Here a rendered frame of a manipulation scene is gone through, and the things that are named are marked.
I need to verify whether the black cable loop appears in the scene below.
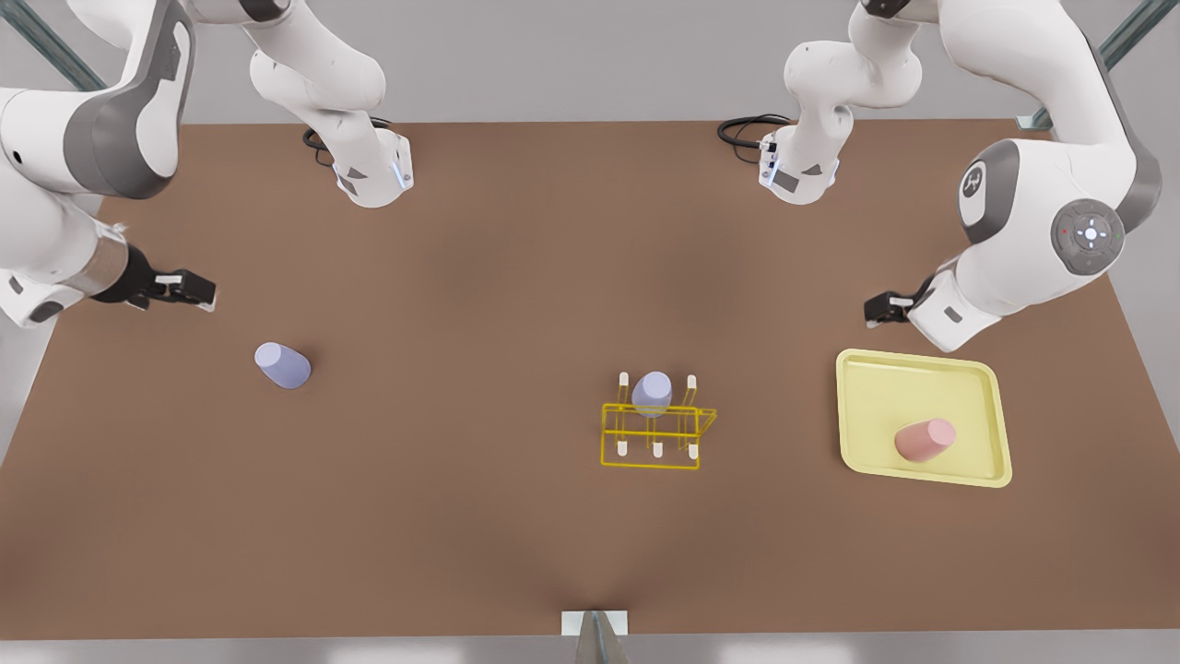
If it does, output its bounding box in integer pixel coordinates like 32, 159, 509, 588
302, 116, 395, 168
717, 113, 795, 166

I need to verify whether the yellow tray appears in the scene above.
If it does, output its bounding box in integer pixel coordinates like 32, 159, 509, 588
835, 348, 1013, 489

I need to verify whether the silver frame post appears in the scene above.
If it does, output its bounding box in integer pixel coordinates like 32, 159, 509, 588
1016, 0, 1180, 132
561, 609, 631, 664
0, 0, 109, 93

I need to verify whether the yellow wire cup rack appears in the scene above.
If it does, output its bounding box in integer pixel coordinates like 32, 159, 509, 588
600, 372, 718, 471

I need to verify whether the pink cup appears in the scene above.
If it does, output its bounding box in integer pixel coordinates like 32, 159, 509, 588
894, 418, 958, 464

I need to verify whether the lavender cup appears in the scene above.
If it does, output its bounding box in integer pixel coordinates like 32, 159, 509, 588
631, 371, 674, 419
254, 342, 313, 390

